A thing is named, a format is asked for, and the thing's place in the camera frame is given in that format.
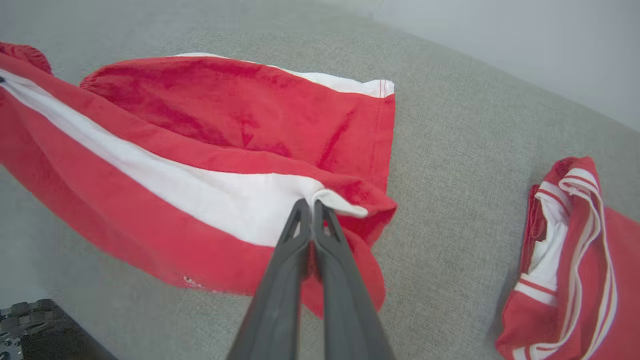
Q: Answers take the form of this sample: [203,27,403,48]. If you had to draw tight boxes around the red basketball jersey white sleeves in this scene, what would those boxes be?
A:
[495,156,640,360]

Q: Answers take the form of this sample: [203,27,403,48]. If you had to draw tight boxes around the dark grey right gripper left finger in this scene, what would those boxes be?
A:
[227,198,315,360]

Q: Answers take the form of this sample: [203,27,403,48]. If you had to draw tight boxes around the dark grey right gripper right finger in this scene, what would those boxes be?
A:
[313,201,396,360]

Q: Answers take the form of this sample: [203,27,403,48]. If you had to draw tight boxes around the red shorts with white stripe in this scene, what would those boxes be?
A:
[0,41,398,319]

